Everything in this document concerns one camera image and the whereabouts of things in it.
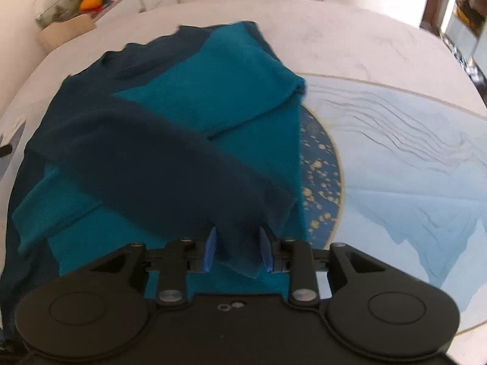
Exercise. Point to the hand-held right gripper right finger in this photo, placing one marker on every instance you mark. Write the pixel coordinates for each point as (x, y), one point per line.
(266, 251)

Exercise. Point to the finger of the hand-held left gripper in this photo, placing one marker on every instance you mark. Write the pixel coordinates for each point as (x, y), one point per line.
(4, 150)

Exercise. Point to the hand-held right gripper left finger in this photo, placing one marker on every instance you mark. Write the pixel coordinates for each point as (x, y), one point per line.
(210, 251)

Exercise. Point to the teal and navy sweater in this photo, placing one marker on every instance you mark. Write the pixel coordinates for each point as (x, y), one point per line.
(171, 140)

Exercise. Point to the glass fish tank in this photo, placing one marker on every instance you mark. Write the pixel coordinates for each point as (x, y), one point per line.
(57, 11)

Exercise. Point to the red plastic item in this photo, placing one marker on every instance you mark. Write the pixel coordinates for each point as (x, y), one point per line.
(101, 9)

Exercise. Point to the orange fruit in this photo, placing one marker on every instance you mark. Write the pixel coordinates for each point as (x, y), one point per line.
(91, 2)

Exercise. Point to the light wooden sideboard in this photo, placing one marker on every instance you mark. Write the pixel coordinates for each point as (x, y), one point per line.
(125, 3)

